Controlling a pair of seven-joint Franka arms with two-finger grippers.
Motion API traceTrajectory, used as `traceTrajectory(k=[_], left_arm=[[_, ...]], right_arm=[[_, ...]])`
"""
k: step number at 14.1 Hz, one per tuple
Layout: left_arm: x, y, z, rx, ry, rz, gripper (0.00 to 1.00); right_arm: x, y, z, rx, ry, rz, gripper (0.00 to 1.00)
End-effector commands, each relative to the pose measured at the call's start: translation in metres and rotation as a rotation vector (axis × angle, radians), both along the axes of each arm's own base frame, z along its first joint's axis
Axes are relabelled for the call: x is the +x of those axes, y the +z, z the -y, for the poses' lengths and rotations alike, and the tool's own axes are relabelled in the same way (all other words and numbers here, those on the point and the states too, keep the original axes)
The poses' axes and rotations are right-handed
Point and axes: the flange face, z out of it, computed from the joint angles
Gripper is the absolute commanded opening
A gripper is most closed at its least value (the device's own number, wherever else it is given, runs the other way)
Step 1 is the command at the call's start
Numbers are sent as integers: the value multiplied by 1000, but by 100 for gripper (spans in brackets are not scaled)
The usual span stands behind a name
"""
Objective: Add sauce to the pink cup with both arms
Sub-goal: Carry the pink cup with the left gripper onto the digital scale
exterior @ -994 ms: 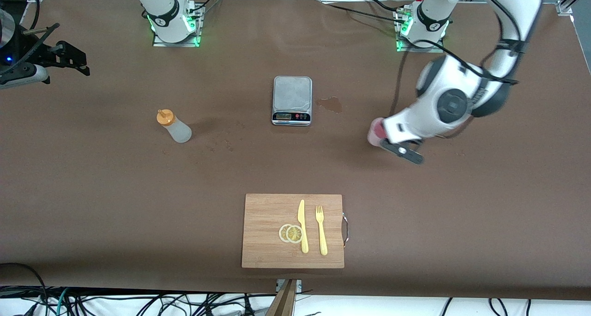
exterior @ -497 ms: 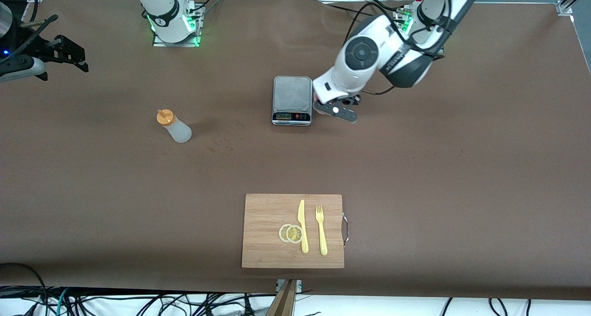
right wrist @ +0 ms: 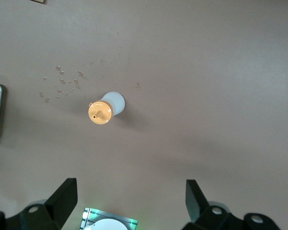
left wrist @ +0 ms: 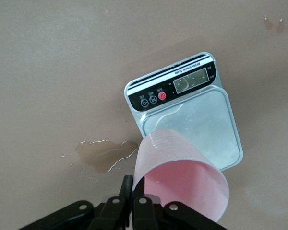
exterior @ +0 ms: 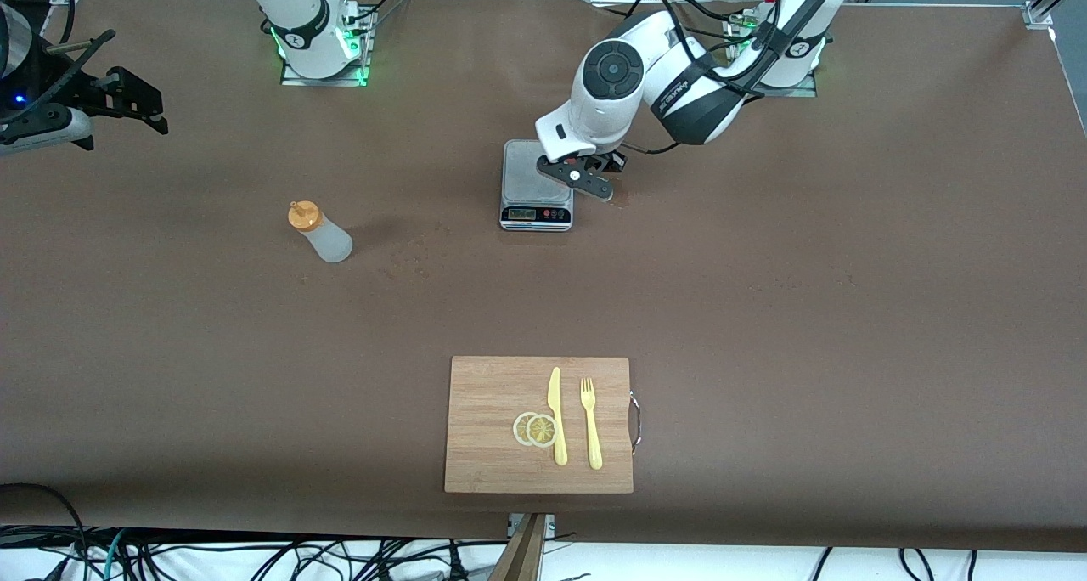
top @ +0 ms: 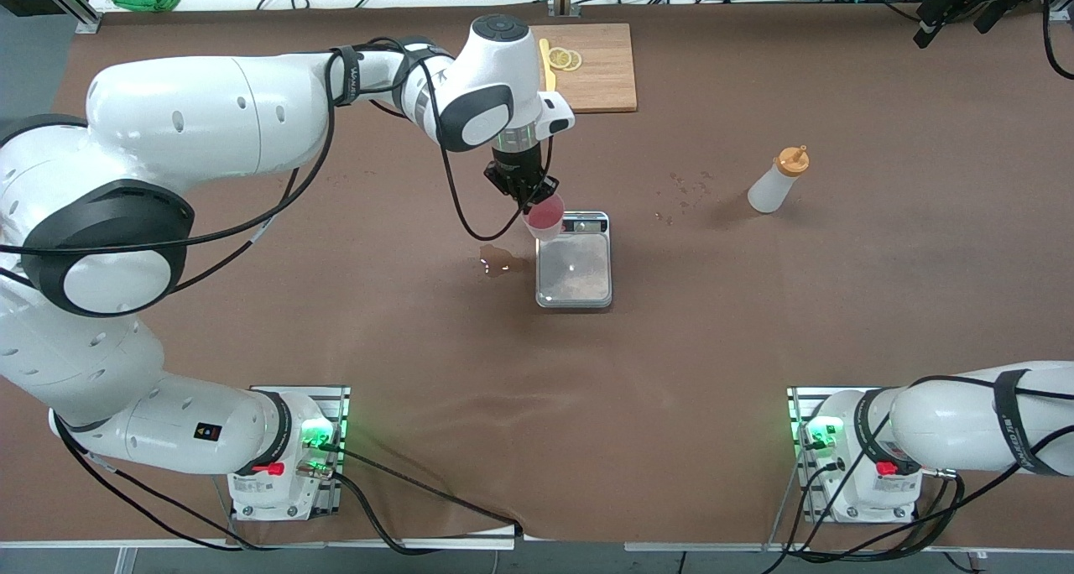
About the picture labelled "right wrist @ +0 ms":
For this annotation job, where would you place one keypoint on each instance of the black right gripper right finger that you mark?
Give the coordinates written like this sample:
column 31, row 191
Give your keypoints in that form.
column 218, row 220

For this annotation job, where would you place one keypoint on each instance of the small liquid droplets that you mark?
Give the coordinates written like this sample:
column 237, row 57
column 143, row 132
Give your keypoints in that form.
column 60, row 72

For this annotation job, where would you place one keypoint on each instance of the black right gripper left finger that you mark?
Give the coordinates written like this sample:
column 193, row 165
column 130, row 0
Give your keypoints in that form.
column 38, row 218

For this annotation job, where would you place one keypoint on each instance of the squeeze bottle with orange cap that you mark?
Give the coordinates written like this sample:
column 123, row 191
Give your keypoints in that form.
column 100, row 113

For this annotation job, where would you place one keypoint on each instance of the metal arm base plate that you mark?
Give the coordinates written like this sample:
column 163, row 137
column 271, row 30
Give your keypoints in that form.
column 86, row 219

